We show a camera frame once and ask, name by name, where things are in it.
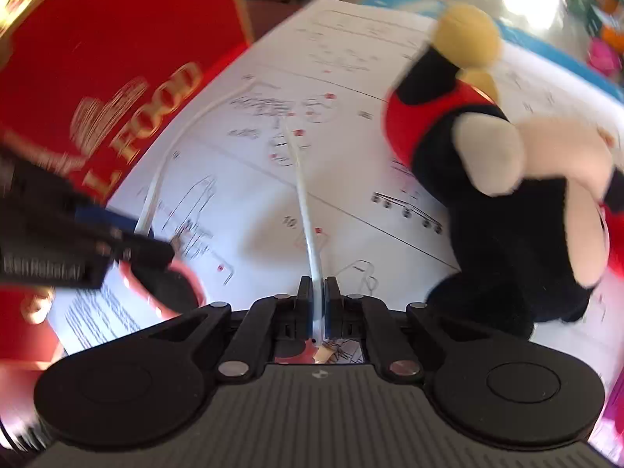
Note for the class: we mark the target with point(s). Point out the pink heart sunglasses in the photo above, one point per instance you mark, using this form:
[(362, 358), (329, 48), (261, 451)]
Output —
[(187, 278)]

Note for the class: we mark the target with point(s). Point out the white instruction sheet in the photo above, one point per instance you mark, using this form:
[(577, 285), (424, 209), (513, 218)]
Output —
[(365, 165)]

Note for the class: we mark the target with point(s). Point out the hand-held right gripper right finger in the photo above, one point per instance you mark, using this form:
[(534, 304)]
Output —
[(332, 302)]

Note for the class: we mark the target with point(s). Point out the black mouse plush toy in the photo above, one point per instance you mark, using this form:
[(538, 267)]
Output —
[(487, 253)]

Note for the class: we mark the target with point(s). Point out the thin white stick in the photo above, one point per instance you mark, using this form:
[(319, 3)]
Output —
[(309, 234)]

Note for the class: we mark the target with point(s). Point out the red cardboard box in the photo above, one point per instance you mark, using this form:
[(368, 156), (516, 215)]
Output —
[(122, 34)]

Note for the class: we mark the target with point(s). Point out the white plastic strip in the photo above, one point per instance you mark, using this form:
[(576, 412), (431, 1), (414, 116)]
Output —
[(161, 170)]

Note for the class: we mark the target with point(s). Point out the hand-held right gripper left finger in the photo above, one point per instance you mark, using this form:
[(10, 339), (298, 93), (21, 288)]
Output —
[(304, 302)]

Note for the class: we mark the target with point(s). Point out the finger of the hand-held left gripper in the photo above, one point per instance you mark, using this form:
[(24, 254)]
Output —
[(141, 248)]

